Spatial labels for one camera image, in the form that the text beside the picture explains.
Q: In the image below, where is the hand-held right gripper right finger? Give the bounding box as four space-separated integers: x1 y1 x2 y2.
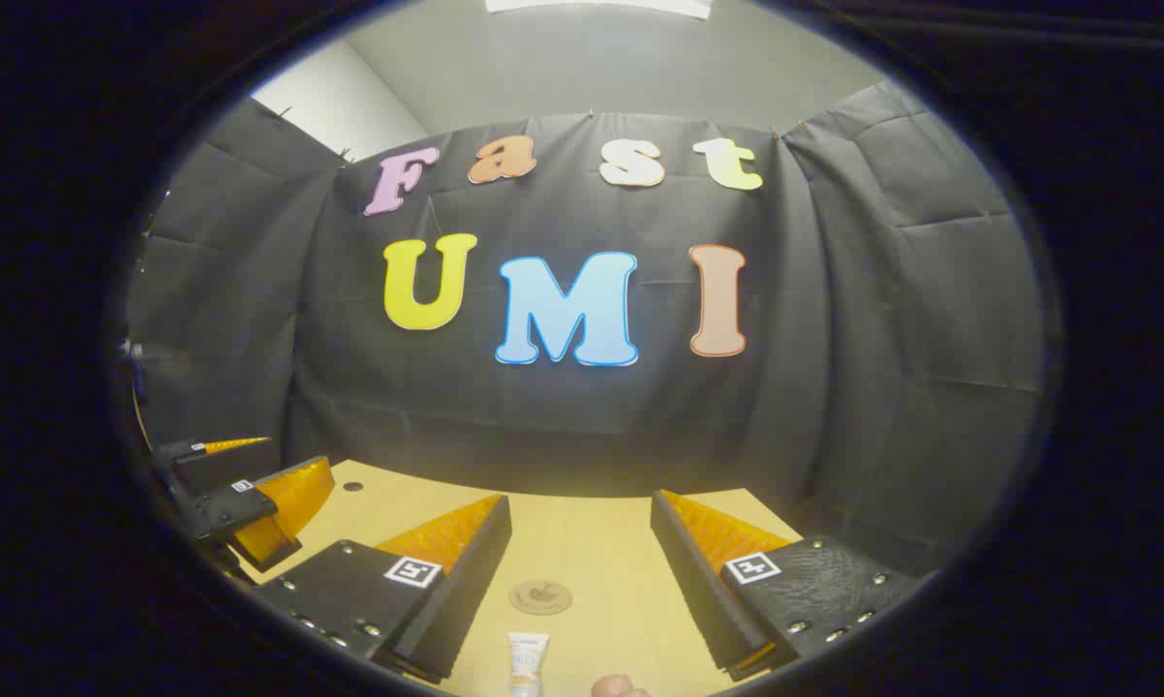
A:
650 489 924 682

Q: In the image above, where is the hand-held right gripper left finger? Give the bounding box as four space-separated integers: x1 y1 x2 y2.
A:
253 494 513 685

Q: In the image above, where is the black backdrop cloth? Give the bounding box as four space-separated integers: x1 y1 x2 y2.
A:
122 82 1046 582

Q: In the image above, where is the round wooden coaster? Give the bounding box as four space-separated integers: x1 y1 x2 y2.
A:
508 579 574 617

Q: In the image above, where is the white toothpaste tube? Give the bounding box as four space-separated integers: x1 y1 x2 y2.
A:
506 632 551 697

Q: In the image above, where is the light wooden desktop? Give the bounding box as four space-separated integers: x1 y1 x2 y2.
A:
238 460 806 697

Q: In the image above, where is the ceiling light panel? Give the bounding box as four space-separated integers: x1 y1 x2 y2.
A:
485 0 715 20

